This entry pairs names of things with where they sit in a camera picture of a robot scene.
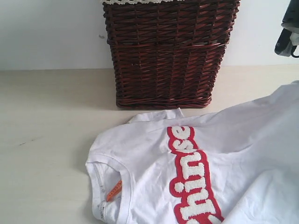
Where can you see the white t-shirt with red lettering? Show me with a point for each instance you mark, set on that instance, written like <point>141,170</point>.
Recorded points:
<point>236,166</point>

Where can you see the white lace basket liner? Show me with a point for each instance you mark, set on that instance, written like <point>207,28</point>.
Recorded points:
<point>132,2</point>

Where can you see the brown wicker basket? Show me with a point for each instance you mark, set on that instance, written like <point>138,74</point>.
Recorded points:
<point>167,55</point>

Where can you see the orange neck label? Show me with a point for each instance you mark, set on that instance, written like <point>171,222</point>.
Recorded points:
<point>115,191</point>

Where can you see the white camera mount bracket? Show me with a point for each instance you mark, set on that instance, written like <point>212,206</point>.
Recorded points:
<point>294,38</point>

